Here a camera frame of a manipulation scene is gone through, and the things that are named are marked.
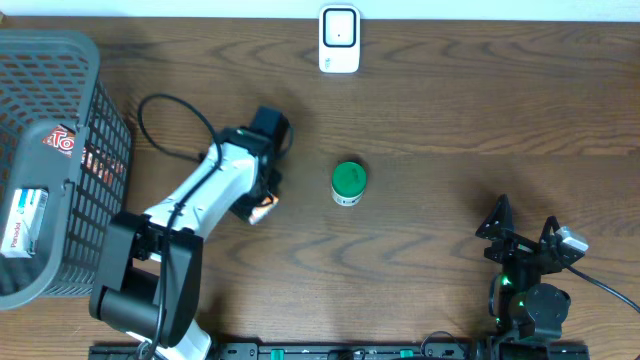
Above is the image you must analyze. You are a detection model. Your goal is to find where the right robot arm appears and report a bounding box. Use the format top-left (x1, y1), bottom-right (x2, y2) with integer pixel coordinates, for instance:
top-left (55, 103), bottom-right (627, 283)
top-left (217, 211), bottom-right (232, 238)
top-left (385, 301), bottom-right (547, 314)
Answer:
top-left (475, 194), bottom-right (571, 359)

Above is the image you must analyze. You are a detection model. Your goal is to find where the black left camera cable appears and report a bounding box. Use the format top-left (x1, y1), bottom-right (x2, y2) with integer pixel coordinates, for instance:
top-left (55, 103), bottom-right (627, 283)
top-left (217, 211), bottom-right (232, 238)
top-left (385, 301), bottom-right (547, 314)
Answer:
top-left (135, 93), bottom-right (224, 360)

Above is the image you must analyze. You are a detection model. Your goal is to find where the white Panadol box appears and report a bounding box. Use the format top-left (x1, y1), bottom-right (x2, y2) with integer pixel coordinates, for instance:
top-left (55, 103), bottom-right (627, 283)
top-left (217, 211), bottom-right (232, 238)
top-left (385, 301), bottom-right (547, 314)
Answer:
top-left (1, 188), bottom-right (48, 258)

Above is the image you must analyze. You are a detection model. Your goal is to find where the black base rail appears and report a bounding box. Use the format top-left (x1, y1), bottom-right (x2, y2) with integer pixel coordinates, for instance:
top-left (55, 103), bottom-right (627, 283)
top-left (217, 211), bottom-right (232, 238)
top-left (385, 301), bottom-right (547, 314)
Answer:
top-left (88, 341), bottom-right (591, 360)

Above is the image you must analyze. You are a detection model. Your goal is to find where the grey plastic basket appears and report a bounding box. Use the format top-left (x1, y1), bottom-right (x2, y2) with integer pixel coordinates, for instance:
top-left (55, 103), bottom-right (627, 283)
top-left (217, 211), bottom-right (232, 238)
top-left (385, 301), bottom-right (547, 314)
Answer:
top-left (1, 30), bottom-right (133, 310)

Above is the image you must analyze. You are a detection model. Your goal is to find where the white barcode scanner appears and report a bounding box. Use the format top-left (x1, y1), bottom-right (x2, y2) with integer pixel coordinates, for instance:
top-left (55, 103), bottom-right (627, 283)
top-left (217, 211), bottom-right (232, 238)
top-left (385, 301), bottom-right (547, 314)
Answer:
top-left (318, 4), bottom-right (361, 74)

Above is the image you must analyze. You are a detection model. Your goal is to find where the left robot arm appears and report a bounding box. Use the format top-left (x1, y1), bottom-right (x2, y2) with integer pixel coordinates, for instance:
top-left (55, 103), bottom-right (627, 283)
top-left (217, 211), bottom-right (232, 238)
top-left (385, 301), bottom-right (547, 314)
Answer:
top-left (89, 107), bottom-right (293, 359)

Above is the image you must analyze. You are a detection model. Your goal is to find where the orange snack packet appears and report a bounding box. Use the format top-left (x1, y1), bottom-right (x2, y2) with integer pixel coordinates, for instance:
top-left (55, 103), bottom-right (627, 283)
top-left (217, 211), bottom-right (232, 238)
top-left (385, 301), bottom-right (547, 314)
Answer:
top-left (248, 194), bottom-right (279, 225)

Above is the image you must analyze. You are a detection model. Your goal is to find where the green lid jar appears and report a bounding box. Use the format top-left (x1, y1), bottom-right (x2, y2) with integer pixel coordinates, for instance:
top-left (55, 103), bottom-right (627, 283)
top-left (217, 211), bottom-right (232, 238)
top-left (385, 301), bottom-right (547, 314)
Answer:
top-left (331, 161), bottom-right (367, 207)

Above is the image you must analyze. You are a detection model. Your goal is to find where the red Top chocolate bar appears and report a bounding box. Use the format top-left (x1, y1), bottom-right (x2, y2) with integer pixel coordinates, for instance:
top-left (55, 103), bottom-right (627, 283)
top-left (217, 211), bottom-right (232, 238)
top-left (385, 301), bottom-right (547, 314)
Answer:
top-left (41, 124), bottom-right (124, 185)

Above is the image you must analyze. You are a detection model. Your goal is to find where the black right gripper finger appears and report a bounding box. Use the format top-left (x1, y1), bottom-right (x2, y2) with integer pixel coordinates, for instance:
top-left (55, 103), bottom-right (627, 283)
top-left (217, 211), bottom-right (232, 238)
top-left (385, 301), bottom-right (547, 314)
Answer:
top-left (539, 216), bottom-right (560, 250)
top-left (475, 194), bottom-right (515, 239)

